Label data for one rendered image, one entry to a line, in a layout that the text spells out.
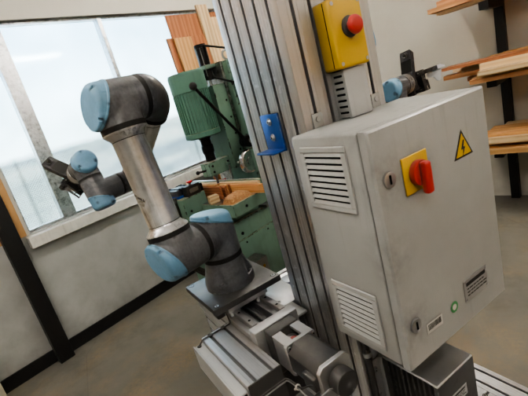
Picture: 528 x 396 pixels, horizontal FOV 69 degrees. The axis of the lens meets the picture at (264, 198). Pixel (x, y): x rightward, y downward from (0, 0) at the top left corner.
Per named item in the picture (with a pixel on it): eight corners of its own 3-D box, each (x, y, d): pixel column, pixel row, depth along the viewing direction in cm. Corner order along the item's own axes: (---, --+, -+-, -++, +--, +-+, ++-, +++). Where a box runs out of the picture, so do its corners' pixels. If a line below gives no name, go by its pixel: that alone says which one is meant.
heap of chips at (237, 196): (220, 204, 175) (218, 196, 174) (241, 193, 184) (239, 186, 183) (232, 205, 169) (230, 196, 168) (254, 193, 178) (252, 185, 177)
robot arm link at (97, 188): (130, 196, 127) (114, 166, 127) (98, 208, 120) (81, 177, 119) (122, 202, 133) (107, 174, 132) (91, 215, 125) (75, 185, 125)
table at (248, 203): (150, 221, 206) (146, 210, 204) (195, 199, 226) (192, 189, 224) (221, 227, 163) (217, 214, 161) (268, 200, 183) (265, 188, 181)
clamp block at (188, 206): (171, 217, 189) (165, 199, 186) (192, 207, 198) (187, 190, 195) (188, 218, 178) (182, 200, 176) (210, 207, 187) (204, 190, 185)
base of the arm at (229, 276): (263, 276, 115) (254, 246, 112) (220, 300, 108) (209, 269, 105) (240, 264, 127) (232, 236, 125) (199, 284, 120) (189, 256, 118)
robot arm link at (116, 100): (220, 260, 106) (141, 66, 96) (177, 289, 96) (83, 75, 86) (196, 260, 115) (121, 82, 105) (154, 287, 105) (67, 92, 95)
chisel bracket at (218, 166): (204, 180, 195) (199, 164, 193) (225, 171, 204) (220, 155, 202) (214, 180, 190) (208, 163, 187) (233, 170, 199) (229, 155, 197)
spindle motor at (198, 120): (180, 143, 191) (159, 79, 183) (207, 133, 202) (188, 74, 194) (200, 139, 178) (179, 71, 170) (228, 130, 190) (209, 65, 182)
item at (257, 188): (197, 193, 211) (196, 186, 210) (200, 192, 212) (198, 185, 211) (267, 192, 173) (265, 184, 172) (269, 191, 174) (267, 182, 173)
